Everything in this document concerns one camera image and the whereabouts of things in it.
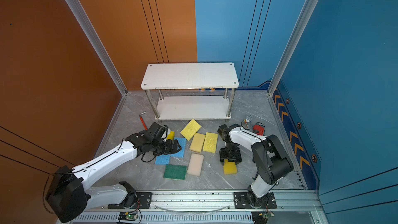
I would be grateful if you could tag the red hex key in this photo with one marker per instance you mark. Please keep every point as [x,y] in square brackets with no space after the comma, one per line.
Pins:
[142,120]

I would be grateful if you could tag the circuit board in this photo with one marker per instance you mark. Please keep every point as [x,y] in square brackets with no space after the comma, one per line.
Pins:
[128,217]
[261,217]

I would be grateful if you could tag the cream yellow sponge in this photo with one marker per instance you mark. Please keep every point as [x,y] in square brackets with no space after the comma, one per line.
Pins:
[197,143]

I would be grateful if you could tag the right circuit board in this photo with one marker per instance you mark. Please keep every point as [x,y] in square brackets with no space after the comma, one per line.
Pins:
[261,217]

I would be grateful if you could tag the yellow porous sponge tilted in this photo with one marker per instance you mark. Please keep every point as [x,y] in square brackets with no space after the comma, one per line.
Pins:
[190,129]

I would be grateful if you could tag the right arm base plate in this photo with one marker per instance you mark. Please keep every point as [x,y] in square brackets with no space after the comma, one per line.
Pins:
[246,200]

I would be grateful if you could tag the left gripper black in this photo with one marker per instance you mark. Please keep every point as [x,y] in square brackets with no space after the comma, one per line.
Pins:
[168,146]

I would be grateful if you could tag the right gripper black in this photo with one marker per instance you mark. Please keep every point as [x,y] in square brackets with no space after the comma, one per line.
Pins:
[230,154]

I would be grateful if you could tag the red pipe wrench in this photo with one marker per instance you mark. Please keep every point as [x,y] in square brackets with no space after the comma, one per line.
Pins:
[259,129]

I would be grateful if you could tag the blue sponge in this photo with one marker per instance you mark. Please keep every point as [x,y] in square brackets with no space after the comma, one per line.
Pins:
[181,147]
[162,160]

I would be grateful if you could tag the left blue sponge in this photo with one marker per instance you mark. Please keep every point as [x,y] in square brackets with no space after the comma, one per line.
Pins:
[162,160]

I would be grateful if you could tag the long yellow foam sponge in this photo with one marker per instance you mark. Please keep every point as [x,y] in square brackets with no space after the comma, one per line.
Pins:
[229,168]

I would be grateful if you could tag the right blue sponge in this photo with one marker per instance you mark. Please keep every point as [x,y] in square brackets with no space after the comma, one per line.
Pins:
[181,147]

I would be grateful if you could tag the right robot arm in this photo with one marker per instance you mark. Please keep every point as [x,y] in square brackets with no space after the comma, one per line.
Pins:
[271,160]

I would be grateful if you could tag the yellow porous sponge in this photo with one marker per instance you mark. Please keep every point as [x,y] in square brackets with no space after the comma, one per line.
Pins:
[190,129]
[210,142]

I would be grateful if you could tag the white two-tier shelf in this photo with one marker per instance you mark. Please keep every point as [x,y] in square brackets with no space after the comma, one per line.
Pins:
[190,76]

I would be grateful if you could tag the green scouring pad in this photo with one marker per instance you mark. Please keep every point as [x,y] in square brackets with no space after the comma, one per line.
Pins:
[175,172]

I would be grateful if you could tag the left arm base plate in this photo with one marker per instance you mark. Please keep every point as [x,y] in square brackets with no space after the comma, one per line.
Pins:
[138,200]

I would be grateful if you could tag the round metal foot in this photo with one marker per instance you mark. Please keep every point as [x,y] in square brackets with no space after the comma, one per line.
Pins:
[247,123]

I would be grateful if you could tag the small thick yellow sponge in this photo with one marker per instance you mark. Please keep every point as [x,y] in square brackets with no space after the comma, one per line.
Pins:
[171,136]

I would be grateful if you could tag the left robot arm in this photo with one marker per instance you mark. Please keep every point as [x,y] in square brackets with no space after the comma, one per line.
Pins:
[72,191]

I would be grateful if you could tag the pale pink sponge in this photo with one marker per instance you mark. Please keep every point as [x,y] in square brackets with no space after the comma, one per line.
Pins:
[195,164]

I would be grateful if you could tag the left circuit board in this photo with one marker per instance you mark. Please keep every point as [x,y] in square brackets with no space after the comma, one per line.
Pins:
[128,217]

